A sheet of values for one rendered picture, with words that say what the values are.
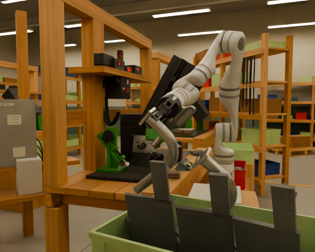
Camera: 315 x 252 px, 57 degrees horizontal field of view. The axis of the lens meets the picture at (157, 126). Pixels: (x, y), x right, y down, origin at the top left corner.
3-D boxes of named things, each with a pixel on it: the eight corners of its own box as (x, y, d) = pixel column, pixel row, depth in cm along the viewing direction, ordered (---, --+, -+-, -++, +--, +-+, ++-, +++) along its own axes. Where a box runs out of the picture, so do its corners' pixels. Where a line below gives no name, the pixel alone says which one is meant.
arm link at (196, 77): (167, 92, 112) (188, 70, 117) (185, 107, 112) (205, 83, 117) (171, 84, 106) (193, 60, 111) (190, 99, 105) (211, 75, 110)
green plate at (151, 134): (164, 141, 204) (166, 112, 208) (161, 140, 197) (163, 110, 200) (149, 140, 208) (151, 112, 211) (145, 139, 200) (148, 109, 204)
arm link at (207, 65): (186, 64, 113) (204, 67, 108) (222, 25, 123) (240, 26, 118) (192, 82, 120) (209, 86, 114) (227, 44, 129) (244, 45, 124)
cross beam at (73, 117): (139, 117, 285) (139, 108, 284) (53, 127, 161) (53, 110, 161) (135, 117, 286) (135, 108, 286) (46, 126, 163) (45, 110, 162)
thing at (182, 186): (212, 163, 276) (212, 148, 275) (169, 226, 134) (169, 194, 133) (197, 163, 280) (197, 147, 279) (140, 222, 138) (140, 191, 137)
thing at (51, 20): (151, 147, 293) (151, 49, 286) (57, 186, 152) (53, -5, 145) (143, 147, 296) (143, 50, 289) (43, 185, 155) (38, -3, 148)
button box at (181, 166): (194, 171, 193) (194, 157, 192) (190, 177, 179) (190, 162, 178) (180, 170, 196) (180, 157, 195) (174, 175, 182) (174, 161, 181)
